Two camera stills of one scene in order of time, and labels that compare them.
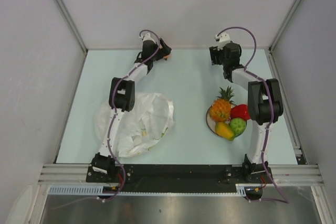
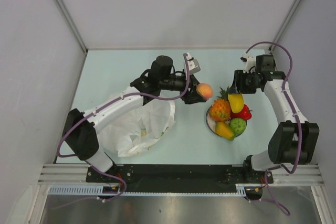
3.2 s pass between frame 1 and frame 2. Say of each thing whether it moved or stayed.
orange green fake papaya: stayed
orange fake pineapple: stayed
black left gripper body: moved
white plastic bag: stayed
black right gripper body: moved
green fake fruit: stayed
